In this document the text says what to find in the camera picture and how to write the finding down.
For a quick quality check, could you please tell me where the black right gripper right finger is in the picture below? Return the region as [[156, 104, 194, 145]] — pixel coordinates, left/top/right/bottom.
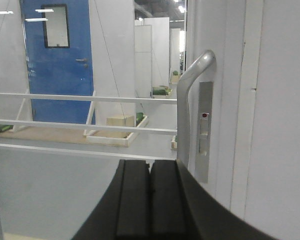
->
[[150, 160, 273, 240]]

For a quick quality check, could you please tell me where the blue door with window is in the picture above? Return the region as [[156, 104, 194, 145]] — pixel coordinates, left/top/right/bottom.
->
[[19, 0, 96, 125]]

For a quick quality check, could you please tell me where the silver door lock plate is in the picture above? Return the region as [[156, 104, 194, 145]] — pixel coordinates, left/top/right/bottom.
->
[[195, 82, 213, 184]]

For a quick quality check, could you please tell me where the distant wooden box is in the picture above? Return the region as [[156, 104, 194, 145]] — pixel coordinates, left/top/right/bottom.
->
[[105, 115, 135, 138]]

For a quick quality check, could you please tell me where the white wooden tray frame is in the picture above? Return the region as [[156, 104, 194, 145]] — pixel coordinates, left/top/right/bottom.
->
[[84, 113, 149, 147]]

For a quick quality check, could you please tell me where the white framed sliding glass door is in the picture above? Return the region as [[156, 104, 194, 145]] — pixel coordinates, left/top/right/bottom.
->
[[0, 0, 248, 240]]

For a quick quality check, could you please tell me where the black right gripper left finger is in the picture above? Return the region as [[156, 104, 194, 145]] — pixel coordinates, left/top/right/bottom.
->
[[73, 159, 150, 240]]

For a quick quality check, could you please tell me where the silver curved door handle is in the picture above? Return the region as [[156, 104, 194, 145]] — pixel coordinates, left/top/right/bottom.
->
[[176, 49, 216, 167]]

